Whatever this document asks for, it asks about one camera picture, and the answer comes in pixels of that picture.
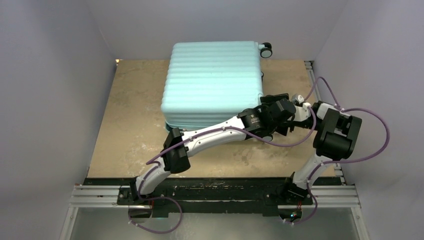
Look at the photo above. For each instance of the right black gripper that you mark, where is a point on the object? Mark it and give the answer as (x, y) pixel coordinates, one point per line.
(293, 124)

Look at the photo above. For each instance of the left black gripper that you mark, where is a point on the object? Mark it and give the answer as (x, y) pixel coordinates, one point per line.
(267, 100)

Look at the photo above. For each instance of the light blue suitcase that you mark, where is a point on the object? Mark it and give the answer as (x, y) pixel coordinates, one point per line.
(210, 82)

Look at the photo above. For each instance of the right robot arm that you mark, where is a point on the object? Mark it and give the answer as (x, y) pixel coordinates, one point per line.
(335, 139)

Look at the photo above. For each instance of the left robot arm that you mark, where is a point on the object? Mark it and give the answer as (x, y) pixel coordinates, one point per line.
(179, 146)

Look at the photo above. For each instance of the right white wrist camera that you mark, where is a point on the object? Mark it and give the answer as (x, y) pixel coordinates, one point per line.
(297, 99)

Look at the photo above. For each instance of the black metal base rail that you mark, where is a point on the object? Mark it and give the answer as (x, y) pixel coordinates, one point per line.
(213, 196)

